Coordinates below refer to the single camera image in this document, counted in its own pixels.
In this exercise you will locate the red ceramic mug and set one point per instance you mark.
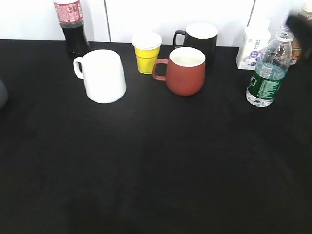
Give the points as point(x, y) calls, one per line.
point(185, 72)

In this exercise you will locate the yellow cup white lid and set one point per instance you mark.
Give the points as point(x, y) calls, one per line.
point(146, 47)

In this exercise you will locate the brown tea bottle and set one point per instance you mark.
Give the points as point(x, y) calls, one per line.
point(298, 41)

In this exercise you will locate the black ceramic mug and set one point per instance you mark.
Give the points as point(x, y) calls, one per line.
point(201, 36)

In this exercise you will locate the white ceramic mug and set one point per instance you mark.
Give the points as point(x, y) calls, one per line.
point(103, 75)

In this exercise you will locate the cola bottle red label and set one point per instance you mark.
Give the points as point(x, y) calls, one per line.
point(70, 17)

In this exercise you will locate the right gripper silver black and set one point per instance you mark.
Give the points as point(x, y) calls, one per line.
point(301, 36)

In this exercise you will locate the clear water bottle green label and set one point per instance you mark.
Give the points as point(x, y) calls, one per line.
point(270, 70)

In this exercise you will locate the white blueberry milk carton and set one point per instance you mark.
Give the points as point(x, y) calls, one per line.
point(255, 39)

